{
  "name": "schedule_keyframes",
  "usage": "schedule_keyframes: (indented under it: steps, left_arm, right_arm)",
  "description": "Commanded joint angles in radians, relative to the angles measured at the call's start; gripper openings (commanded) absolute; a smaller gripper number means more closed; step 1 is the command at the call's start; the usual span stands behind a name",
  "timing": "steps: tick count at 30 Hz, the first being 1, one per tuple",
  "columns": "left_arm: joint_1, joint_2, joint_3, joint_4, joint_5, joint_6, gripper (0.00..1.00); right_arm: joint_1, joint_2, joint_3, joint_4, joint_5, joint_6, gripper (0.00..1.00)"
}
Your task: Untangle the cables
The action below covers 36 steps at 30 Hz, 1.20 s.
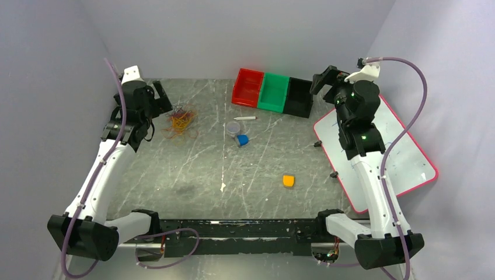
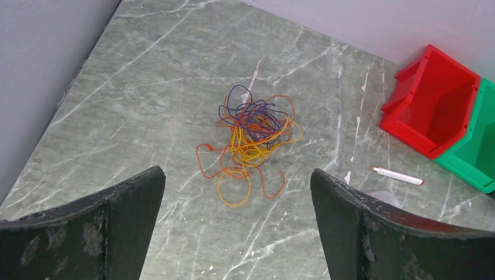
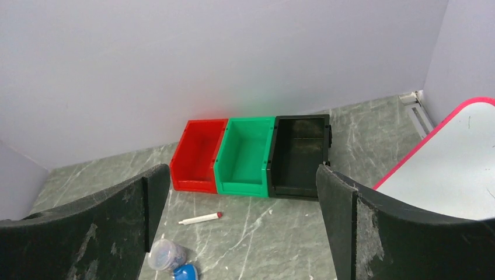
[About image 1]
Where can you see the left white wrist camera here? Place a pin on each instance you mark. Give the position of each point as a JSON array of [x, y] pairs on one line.
[[130, 74]]

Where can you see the red plastic bin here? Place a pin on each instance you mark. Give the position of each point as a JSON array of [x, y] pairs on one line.
[[247, 87]]

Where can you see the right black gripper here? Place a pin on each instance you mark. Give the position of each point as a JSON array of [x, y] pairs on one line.
[[331, 76]]

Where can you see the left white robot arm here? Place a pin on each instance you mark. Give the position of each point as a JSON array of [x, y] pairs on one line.
[[83, 230]]

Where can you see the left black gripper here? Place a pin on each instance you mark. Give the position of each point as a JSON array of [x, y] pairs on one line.
[[161, 105]]

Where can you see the white marker pen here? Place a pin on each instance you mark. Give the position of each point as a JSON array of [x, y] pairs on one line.
[[245, 118]]

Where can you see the black plastic bin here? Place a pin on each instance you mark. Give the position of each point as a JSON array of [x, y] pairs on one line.
[[298, 100]]

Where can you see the white board with pink frame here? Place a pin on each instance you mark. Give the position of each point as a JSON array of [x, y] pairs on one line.
[[407, 166]]

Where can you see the orange yellow block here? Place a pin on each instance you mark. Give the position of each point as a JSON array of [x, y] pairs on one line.
[[288, 180]]

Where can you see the blue block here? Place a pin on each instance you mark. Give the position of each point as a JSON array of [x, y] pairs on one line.
[[241, 140]]

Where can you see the green plastic bin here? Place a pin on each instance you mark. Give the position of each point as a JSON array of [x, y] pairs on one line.
[[273, 92]]

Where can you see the clear plastic cup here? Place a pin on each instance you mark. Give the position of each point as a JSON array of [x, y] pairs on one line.
[[232, 128]]

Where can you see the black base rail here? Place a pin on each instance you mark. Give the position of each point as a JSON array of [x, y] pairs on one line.
[[202, 237]]

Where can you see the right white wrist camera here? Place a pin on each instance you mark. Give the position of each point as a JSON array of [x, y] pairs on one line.
[[369, 72]]

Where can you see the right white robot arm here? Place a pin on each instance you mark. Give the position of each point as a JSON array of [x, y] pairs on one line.
[[374, 159]]

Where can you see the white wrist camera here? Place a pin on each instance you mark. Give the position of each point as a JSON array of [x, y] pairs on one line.
[[369, 72], [130, 74]]

